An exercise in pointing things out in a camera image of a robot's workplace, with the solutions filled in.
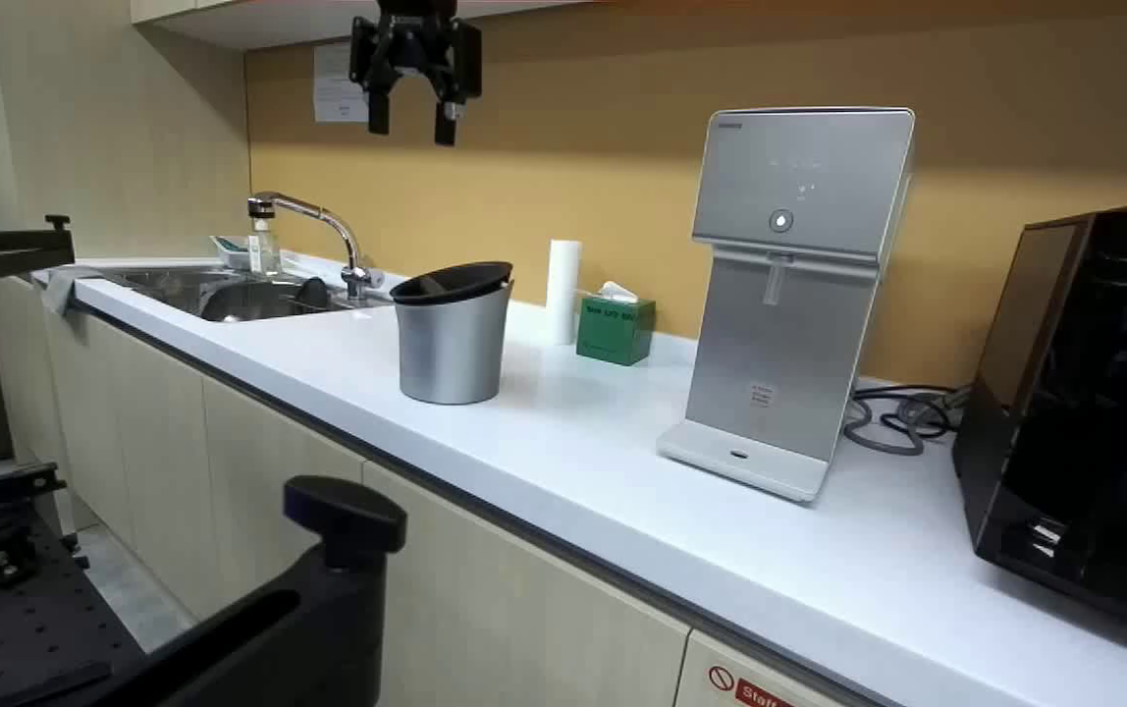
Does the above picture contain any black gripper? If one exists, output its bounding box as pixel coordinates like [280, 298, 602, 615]
[344, 10, 487, 148]

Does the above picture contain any grey metal bin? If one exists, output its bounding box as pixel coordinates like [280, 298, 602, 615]
[392, 280, 516, 410]

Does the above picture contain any white paper sheet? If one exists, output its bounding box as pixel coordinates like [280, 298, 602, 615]
[312, 35, 376, 128]

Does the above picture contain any chrome sink faucet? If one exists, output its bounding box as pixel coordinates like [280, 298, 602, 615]
[244, 187, 380, 301]

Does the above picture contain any green tissue box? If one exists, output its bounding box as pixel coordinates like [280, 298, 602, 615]
[572, 280, 660, 369]

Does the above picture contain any steel kitchen sink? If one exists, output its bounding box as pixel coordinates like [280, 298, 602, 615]
[87, 260, 369, 327]

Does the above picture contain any beige cabinet door with sticker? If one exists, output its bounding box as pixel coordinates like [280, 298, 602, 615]
[670, 626, 852, 707]

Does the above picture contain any red warning sticker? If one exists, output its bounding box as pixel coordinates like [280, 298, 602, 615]
[703, 661, 796, 707]

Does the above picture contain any black coffee machine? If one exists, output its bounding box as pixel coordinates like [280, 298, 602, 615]
[949, 193, 1127, 644]

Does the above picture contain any black power cable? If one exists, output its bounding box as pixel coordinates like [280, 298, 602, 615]
[839, 381, 969, 461]

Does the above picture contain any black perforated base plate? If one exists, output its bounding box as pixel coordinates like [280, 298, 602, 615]
[0, 463, 144, 707]

